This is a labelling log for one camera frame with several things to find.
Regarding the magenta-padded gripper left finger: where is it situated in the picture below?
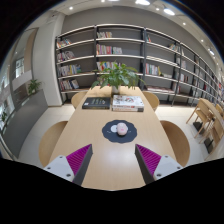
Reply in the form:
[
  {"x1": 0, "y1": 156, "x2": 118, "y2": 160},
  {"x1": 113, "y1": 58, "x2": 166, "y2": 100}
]
[{"x1": 44, "y1": 143, "x2": 94, "y2": 186}]

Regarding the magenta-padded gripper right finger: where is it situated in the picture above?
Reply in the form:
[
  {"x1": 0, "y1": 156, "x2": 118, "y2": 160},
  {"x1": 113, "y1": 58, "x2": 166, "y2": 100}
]
[{"x1": 134, "y1": 143, "x2": 184, "y2": 185}]

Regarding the pink white computer mouse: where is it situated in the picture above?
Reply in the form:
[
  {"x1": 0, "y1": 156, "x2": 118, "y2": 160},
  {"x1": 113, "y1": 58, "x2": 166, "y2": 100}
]
[{"x1": 116, "y1": 122, "x2": 129, "y2": 137}]

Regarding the dark cartoon-print mouse pad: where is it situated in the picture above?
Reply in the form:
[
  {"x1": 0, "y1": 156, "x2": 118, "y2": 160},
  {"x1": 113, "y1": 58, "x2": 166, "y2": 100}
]
[{"x1": 101, "y1": 119, "x2": 138, "y2": 144}]

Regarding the round-backed wooden chair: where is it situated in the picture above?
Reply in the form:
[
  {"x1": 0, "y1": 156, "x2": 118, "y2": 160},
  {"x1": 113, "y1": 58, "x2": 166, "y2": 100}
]
[
  {"x1": 142, "y1": 90, "x2": 161, "y2": 112},
  {"x1": 70, "y1": 91, "x2": 88, "y2": 109},
  {"x1": 38, "y1": 120, "x2": 69, "y2": 168},
  {"x1": 159, "y1": 119, "x2": 191, "y2": 168}
]

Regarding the group of slatted wooden chairs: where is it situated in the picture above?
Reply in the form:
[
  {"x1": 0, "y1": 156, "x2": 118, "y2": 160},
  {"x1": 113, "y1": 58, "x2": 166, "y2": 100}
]
[{"x1": 185, "y1": 97, "x2": 224, "y2": 156}]

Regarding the white book with red lettering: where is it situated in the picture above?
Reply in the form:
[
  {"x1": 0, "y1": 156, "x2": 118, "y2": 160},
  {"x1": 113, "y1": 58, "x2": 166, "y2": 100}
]
[{"x1": 112, "y1": 105, "x2": 145, "y2": 113}]

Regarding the black hardcover book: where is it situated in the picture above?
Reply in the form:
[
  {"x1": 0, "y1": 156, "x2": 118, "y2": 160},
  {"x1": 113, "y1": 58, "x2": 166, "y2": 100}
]
[{"x1": 81, "y1": 96, "x2": 112, "y2": 110}]

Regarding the large white illustrated book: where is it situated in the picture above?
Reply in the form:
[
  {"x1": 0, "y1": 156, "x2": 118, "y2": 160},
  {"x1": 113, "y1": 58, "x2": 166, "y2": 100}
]
[{"x1": 112, "y1": 94, "x2": 146, "y2": 110}]

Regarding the small green plant on counter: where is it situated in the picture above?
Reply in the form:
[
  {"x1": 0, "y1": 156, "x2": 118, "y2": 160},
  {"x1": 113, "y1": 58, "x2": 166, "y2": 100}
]
[{"x1": 27, "y1": 78, "x2": 43, "y2": 96}]

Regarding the green potted plant, white pot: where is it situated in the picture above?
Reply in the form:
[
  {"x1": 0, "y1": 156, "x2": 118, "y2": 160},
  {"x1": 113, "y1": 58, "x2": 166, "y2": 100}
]
[{"x1": 90, "y1": 61, "x2": 146, "y2": 94}]

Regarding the grey bookshelf unit with books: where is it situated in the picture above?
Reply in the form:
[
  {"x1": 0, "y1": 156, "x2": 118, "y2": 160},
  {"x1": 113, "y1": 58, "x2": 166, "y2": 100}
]
[{"x1": 54, "y1": 23, "x2": 224, "y2": 108}]

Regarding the group of ceiling lights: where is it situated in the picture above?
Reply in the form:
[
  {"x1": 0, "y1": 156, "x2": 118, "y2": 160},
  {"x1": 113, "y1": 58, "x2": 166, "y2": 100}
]
[{"x1": 68, "y1": 0, "x2": 216, "y2": 58}]

